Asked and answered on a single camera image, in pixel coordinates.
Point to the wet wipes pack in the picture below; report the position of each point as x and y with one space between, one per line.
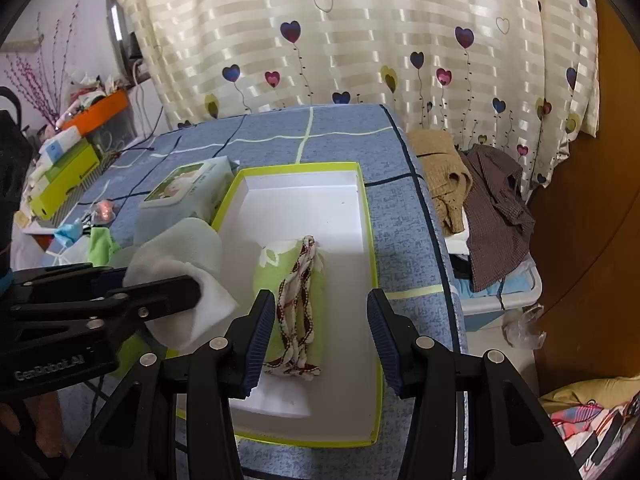
185 185

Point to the pink flower branches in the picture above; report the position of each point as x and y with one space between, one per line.
40 80

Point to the green towel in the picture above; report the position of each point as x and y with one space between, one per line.
265 280

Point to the blue face mask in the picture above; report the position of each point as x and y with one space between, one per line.
67 232

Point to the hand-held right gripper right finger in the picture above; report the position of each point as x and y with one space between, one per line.
386 347

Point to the lime green cardboard box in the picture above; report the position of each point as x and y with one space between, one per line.
65 180

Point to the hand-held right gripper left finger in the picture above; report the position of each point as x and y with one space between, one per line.
256 347

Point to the wooden wardrobe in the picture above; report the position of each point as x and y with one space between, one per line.
590 235

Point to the green cloth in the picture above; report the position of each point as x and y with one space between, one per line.
102 245

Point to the brown knit sweater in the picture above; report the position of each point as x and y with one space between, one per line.
440 170

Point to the white plastic storage bin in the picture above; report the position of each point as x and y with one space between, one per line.
480 305

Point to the white box with green rim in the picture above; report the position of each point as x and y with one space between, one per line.
300 200

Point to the clear plastic bag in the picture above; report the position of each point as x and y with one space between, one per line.
525 327

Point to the blue and white box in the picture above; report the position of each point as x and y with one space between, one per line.
57 147

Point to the white cloth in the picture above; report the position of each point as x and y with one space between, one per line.
185 250

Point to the dark plaid shirt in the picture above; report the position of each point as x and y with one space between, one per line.
495 210

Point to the clear plastic wrapper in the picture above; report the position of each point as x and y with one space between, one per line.
105 210

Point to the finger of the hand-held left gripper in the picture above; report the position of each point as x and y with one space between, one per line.
160 294
112 276

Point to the blue checked bed sheet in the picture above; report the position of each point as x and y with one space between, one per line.
410 220

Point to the colourful printed quilt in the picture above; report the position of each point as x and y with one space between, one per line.
595 420

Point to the orange lidded storage bin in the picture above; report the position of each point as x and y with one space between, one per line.
100 110

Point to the heart print curtain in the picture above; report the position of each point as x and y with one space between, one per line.
375 35

